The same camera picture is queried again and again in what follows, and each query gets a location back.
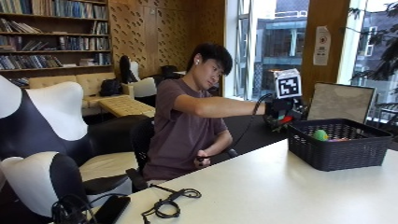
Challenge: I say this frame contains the wooden bookshelf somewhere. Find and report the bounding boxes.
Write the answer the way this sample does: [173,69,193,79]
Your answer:
[0,0,114,89]

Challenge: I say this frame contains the dark metal chair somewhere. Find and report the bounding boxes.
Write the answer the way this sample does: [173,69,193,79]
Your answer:
[373,102,398,133]

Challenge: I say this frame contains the black office chair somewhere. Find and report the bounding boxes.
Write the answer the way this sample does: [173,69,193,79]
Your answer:
[125,117,239,191]

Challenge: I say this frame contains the white marker cube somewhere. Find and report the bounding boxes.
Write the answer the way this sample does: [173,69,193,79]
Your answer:
[270,68,303,100]

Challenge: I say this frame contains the black bag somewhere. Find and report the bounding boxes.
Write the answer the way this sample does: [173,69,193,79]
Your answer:
[160,64,180,80]

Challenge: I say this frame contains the rows of books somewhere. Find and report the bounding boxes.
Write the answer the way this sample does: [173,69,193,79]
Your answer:
[0,0,113,88]

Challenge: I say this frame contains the beige tufted sofa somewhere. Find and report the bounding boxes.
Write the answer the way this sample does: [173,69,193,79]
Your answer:
[28,72,137,117]

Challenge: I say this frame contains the black glove cable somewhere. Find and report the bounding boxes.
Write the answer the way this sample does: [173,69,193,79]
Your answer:
[196,92,275,161]

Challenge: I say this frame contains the red green toy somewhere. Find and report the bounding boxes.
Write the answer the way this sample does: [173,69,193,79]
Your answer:
[271,115,295,133]

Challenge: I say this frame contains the person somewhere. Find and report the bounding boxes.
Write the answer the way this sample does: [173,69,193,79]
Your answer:
[142,42,309,182]

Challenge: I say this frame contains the black phone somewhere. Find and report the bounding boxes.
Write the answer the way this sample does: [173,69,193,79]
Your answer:
[92,194,132,224]

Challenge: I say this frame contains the white black lounge chair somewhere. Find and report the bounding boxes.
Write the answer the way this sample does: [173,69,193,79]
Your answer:
[118,54,158,99]

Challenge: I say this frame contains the black cable bundle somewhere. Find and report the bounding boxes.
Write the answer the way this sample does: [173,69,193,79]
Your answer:
[49,193,100,224]

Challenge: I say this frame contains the black plastic basket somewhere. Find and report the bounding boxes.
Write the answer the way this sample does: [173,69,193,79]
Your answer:
[286,118,394,173]

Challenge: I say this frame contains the black coiled cable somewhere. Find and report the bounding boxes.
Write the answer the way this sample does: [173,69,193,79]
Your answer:
[140,183,204,224]

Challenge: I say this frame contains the green leafy plant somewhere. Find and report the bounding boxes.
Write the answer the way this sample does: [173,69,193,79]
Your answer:
[347,2,398,82]

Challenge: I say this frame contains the white paper notice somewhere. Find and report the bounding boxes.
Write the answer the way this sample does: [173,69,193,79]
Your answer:
[313,25,331,66]

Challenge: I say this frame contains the small white black chair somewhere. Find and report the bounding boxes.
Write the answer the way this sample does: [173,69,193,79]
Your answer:
[0,150,90,224]

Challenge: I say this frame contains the large white black chair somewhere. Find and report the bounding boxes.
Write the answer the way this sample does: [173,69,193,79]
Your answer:
[0,74,140,196]

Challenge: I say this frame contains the green ball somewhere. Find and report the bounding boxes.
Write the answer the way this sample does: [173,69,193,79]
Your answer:
[313,129,330,142]

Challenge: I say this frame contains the black backpack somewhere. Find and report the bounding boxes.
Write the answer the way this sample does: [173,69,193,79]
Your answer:
[98,77,124,98]

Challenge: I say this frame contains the beige tufted ottoman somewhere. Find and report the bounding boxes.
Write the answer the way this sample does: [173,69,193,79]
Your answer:
[97,95,157,119]

